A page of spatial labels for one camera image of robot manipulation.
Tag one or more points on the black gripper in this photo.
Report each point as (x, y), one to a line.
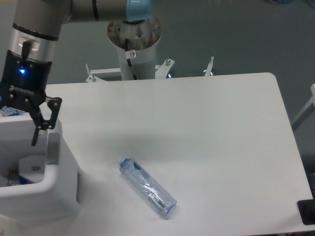
(22, 87)

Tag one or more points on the white plastic wrapper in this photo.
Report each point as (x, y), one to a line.
(32, 169)

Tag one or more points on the clear plastic water bottle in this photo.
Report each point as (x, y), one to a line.
(156, 196)

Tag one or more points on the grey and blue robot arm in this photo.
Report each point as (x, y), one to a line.
(35, 32)

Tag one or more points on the white plastic trash can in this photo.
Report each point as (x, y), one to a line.
(57, 195)

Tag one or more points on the blue labelled bottle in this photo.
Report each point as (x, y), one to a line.
(9, 112)

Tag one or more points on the blue snack packet in bin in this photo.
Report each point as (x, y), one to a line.
(13, 177)

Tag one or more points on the black clamp at table edge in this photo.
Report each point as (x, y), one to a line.
(307, 211)

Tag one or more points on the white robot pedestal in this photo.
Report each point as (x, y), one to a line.
(136, 44)

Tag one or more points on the white metal frame right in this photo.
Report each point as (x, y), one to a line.
(305, 111)

